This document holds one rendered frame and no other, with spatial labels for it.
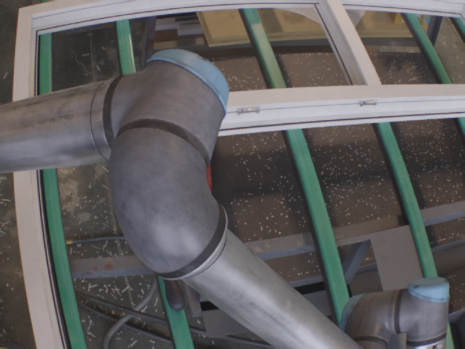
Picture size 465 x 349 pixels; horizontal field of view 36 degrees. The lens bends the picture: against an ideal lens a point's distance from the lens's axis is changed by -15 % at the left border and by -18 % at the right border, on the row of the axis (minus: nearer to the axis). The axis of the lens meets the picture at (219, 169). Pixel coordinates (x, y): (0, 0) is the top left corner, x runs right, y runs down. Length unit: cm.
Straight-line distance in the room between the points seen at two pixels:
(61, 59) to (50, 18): 114
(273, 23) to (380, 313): 127
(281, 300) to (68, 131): 36
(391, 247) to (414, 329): 44
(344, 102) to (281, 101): 16
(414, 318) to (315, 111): 70
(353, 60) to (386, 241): 49
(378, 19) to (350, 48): 60
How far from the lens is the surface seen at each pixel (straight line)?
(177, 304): 152
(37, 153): 109
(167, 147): 91
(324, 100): 180
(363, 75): 189
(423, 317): 131
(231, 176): 206
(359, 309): 135
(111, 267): 163
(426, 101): 193
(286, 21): 240
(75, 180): 275
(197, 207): 91
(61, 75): 307
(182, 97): 95
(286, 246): 169
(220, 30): 233
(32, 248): 154
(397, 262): 170
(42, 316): 147
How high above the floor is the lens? 227
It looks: 54 degrees down
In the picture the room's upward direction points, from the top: 9 degrees clockwise
